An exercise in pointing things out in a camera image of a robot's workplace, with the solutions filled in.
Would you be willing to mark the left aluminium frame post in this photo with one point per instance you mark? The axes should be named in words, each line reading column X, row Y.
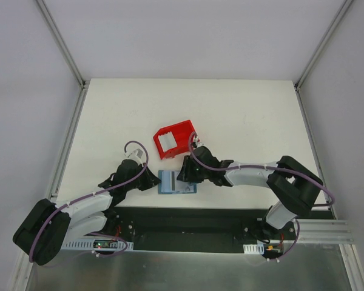
column 60, row 42

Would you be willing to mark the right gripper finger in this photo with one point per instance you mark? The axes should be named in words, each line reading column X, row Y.
column 185, row 168
column 189, row 180

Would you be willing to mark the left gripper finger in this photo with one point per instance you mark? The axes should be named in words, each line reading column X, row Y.
column 143, row 186
column 152, row 179

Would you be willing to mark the blue leather card holder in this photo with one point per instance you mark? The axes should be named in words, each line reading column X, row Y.
column 178, row 182

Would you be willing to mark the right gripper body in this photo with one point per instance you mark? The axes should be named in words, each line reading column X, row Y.
column 188, row 170

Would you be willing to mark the red plastic bin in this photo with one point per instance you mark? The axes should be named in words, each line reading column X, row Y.
column 181, row 132

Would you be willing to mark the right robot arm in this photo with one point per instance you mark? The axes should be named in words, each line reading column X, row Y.
column 293, row 184

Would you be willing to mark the left white cable duct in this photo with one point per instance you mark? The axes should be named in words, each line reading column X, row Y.
column 97, row 244

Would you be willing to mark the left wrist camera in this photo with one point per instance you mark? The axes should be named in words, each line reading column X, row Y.
column 135, row 155

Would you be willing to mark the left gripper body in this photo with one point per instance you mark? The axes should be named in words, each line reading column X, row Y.
column 146, row 179

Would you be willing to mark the aluminium frame post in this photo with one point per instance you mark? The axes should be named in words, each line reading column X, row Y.
column 328, row 34
column 60, row 42

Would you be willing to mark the white magnetic-stripe card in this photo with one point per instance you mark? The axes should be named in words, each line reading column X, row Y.
column 168, row 181
column 186, row 188

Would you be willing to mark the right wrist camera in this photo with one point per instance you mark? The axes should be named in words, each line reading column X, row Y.
column 196, row 142

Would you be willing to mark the white cable duct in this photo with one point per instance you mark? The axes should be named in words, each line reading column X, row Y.
column 97, row 244
column 254, row 249

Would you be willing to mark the right white cable duct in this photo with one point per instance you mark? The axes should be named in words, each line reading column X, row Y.
column 254, row 249

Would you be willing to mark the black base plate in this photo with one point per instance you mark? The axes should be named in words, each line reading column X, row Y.
column 172, row 230

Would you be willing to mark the right aluminium frame post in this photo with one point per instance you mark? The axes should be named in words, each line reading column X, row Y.
column 328, row 34

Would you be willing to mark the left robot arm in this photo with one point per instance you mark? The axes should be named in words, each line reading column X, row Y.
column 66, row 212

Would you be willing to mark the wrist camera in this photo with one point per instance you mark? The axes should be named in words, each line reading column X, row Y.
column 135, row 155
column 196, row 142

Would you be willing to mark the aluminium front rail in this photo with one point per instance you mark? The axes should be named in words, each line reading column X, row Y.
column 325, row 231

